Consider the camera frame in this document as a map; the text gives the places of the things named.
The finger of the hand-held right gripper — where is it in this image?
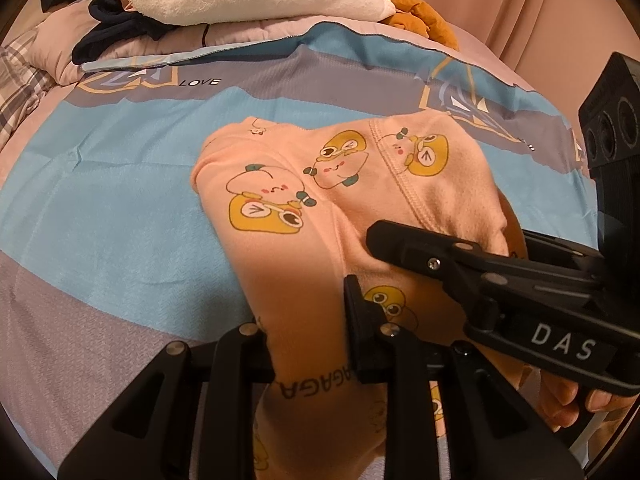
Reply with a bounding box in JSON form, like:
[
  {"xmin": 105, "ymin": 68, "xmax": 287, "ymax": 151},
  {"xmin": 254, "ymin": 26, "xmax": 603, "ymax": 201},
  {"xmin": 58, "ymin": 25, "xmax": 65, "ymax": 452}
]
[
  {"xmin": 365, "ymin": 219, "xmax": 603, "ymax": 332},
  {"xmin": 519, "ymin": 229, "xmax": 607, "ymax": 277}
]

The person's right hand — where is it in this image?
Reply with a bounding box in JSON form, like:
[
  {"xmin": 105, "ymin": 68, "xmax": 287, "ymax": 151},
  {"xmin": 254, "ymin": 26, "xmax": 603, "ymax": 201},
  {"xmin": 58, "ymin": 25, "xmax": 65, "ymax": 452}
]
[{"xmin": 537, "ymin": 364, "xmax": 637, "ymax": 432}]

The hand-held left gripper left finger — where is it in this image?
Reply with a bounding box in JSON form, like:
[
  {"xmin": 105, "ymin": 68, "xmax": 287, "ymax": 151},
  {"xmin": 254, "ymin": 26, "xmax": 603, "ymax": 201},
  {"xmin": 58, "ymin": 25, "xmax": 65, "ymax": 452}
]
[{"xmin": 57, "ymin": 322, "xmax": 278, "ymax": 480}]

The pink cartoon print garment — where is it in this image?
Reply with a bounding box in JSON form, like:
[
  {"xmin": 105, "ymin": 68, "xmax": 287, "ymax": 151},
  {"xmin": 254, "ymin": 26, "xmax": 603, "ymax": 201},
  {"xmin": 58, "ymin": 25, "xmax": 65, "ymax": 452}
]
[{"xmin": 190, "ymin": 110, "xmax": 551, "ymax": 480}]

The plaid checked cloth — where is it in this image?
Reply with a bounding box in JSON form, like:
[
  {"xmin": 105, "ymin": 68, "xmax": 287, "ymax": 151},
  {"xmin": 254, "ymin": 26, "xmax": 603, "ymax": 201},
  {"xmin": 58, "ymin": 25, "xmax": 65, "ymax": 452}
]
[{"xmin": 0, "ymin": 35, "xmax": 57, "ymax": 153}]

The pink curtain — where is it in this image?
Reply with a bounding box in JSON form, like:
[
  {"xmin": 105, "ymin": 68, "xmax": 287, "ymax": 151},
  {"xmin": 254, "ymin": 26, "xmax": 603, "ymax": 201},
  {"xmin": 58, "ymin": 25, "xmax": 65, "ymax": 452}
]
[{"xmin": 390, "ymin": 0, "xmax": 640, "ymax": 126}]

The dark navy cloth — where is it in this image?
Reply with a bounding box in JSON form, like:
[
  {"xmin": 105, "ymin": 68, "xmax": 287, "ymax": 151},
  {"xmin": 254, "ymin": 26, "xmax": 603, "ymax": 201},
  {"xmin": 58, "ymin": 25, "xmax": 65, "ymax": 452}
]
[{"xmin": 72, "ymin": 0, "xmax": 183, "ymax": 66}]

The blue grey patterned bedspread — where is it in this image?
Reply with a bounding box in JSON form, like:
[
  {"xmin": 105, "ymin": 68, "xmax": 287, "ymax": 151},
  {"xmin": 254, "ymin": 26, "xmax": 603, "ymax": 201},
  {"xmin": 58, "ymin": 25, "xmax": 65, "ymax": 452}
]
[{"xmin": 0, "ymin": 15, "xmax": 601, "ymax": 480}]

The orange plush toy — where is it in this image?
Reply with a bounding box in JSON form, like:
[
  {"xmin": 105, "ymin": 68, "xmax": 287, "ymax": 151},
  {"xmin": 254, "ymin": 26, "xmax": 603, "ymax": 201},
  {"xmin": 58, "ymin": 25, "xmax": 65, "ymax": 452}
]
[{"xmin": 382, "ymin": 0, "xmax": 461, "ymax": 52}]

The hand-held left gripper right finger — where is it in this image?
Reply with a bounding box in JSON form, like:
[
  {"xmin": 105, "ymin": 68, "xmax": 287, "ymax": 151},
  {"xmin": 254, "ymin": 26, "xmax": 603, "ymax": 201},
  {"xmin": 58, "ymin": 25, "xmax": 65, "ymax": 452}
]
[{"xmin": 342, "ymin": 275, "xmax": 586, "ymax": 480}]

